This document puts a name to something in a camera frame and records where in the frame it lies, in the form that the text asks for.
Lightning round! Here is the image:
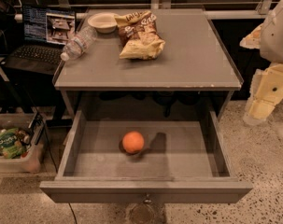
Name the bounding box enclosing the clear plastic water bottle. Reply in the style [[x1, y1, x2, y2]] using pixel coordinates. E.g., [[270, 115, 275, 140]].
[[61, 26, 97, 62]]

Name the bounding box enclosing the metal window railing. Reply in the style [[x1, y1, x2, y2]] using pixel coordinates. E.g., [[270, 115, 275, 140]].
[[0, 0, 283, 21]]

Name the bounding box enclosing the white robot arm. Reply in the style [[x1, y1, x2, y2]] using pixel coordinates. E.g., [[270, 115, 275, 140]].
[[240, 0, 283, 125]]

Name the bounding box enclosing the black floor cable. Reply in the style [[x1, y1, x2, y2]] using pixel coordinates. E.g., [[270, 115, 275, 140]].
[[67, 203, 78, 224]]

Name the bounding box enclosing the clear plastic storage bin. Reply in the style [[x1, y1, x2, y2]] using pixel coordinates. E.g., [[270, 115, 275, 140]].
[[0, 113, 48, 173]]

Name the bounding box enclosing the white paper bowl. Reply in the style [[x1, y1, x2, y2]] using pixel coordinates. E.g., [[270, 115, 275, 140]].
[[88, 12, 117, 34]]

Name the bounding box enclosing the metal drawer knob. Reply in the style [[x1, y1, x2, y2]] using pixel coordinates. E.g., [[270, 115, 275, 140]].
[[143, 194, 152, 204]]

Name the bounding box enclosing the green snack bag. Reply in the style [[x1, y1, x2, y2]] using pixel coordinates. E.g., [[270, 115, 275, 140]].
[[0, 128, 26, 159]]

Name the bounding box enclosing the black open laptop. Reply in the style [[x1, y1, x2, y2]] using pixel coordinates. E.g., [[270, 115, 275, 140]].
[[5, 5, 76, 75]]

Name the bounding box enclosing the yellow brown chip bag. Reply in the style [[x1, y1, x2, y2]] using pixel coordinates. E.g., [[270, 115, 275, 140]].
[[114, 10, 165, 60]]

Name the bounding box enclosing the orange fruit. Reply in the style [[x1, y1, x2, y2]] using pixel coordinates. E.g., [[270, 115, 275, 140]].
[[122, 131, 145, 154]]

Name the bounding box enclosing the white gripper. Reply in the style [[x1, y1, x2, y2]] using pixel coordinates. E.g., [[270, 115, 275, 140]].
[[239, 24, 283, 126]]

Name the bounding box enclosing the grey cabinet counter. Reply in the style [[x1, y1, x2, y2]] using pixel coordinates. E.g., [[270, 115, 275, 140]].
[[53, 8, 243, 115]]

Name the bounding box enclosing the grey open top drawer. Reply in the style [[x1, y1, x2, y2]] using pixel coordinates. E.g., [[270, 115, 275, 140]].
[[40, 111, 252, 203]]

